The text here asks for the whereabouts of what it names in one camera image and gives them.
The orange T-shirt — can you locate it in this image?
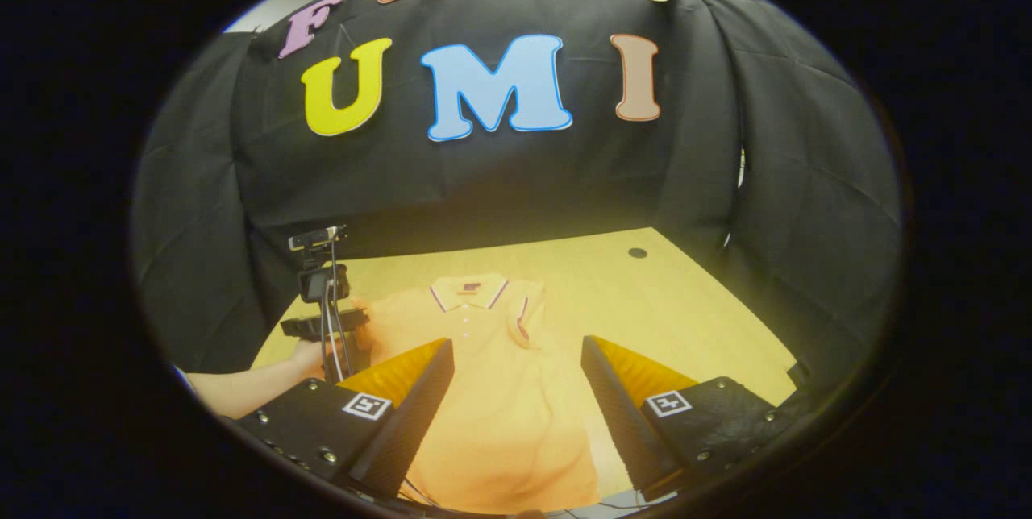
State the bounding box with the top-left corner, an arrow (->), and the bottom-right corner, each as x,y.
351,276 -> 601,513

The black backdrop cloth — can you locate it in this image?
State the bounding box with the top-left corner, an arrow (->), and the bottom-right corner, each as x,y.
133,0 -> 902,391

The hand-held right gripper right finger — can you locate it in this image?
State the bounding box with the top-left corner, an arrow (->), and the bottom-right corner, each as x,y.
580,335 -> 795,501

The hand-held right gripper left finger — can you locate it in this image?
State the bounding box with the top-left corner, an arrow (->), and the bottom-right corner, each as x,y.
238,338 -> 455,500

